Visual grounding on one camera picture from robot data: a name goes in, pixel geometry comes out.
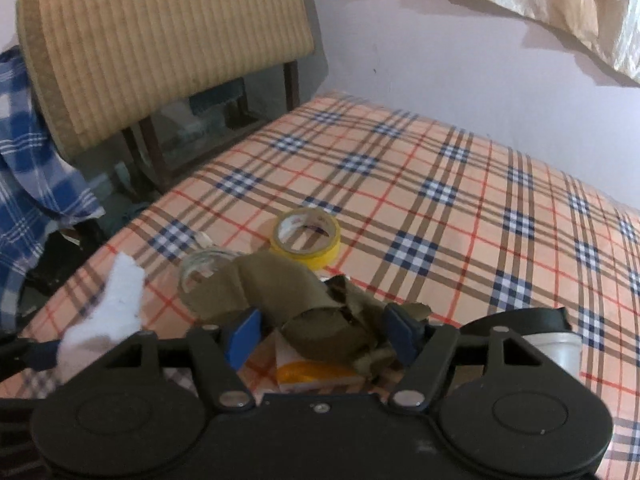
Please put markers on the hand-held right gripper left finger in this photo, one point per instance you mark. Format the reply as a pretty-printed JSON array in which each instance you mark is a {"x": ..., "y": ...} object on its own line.
[{"x": 245, "y": 336}]

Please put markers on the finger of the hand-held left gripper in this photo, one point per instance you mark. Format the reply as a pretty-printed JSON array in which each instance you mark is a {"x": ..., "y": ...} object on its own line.
[{"x": 42, "y": 355}]

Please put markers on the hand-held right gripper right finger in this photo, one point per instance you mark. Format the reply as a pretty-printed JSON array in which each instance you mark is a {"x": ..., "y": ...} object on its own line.
[{"x": 400, "y": 336}]

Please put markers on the olive green cloth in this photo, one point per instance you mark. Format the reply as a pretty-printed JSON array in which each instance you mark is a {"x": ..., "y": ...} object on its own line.
[{"x": 300, "y": 290}]

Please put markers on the white fluffy cloth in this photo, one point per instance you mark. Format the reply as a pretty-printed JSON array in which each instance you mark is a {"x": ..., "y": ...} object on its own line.
[{"x": 107, "y": 310}]

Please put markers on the white paper cup black lid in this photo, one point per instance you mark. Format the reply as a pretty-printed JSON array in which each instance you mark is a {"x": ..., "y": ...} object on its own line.
[{"x": 555, "y": 352}]

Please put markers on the clear tape roll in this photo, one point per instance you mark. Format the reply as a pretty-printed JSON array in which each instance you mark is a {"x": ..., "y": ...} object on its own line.
[{"x": 200, "y": 272}]

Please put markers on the orange and white carton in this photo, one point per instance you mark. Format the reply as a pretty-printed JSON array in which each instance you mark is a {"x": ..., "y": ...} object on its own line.
[{"x": 315, "y": 372}]

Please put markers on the yellow tape roll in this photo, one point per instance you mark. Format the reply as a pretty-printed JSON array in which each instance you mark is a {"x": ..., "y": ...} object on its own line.
[{"x": 307, "y": 240}]

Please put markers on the blue plaid shirt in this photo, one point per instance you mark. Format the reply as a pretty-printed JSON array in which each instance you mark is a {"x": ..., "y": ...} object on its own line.
[{"x": 30, "y": 170}]

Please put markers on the dark wooden chair frame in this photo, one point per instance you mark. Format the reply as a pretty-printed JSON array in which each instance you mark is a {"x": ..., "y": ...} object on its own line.
[{"x": 150, "y": 145}]

